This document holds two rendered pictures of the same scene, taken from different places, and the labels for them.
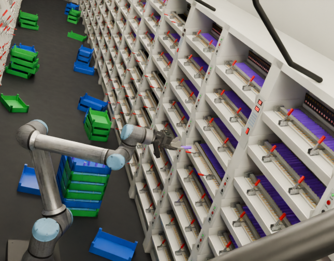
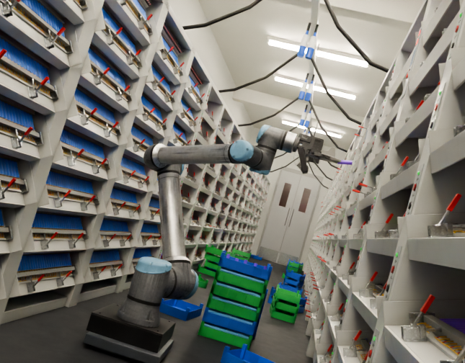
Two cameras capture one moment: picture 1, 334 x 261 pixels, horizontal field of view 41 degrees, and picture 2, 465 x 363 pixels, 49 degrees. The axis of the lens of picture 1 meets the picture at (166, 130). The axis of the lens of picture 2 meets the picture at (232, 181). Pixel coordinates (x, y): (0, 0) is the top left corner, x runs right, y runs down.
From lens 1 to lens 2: 1.69 m
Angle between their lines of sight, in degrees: 40
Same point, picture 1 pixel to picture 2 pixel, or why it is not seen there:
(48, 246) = (151, 284)
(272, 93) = (432, 11)
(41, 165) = (166, 197)
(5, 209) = not seen: hidden behind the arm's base
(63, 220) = (182, 272)
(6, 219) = not seen: hidden behind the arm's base
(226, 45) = (399, 66)
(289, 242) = not seen: outside the picture
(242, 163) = (404, 114)
